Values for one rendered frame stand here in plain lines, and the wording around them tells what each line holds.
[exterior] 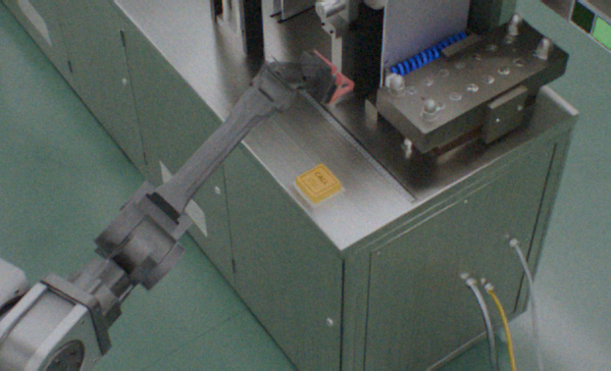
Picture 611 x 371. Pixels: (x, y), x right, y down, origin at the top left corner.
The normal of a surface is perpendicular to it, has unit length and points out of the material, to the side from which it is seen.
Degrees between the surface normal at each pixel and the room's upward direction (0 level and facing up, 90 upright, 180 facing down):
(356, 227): 0
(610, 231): 0
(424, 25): 90
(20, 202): 0
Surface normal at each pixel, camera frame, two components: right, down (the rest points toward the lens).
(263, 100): 0.45, -0.37
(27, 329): -0.02, -0.65
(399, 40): 0.57, 0.62
